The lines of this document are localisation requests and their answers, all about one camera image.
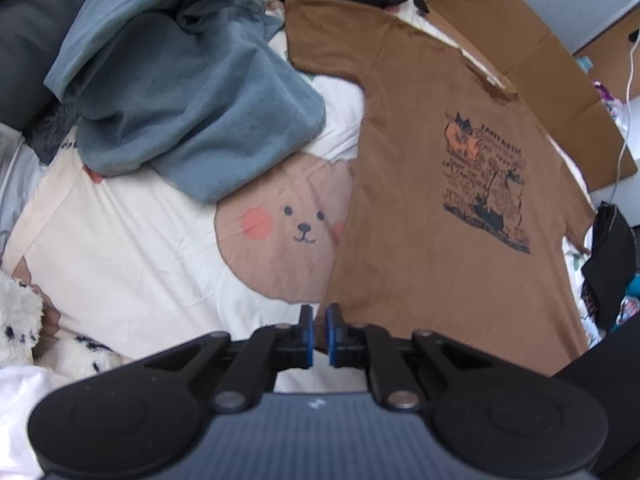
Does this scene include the folded black garment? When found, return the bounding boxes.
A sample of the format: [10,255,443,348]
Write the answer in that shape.
[580,202,640,333]

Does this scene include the blue-grey sweatshirt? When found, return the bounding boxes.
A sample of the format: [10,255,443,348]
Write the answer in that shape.
[44,0,327,204]

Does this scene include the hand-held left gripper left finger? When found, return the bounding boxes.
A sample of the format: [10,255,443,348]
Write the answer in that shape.
[145,304,316,413]

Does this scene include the brown cardboard sheet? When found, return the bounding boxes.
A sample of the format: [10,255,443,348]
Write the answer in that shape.
[405,0,638,193]

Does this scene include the white plush toy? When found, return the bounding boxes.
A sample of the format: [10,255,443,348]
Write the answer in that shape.
[0,270,123,381]

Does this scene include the cream bear print bed sheet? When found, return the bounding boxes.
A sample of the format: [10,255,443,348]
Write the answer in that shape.
[0,0,601,396]

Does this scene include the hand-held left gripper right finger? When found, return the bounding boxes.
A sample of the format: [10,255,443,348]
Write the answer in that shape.
[325,304,501,410]

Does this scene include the white cable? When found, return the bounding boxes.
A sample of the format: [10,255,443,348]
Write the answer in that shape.
[602,35,640,206]

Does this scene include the brown printed t-shirt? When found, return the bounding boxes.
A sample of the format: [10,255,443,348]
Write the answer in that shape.
[282,0,596,378]

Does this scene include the dark grey cloth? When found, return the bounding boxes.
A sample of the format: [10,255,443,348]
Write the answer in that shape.
[0,0,108,133]

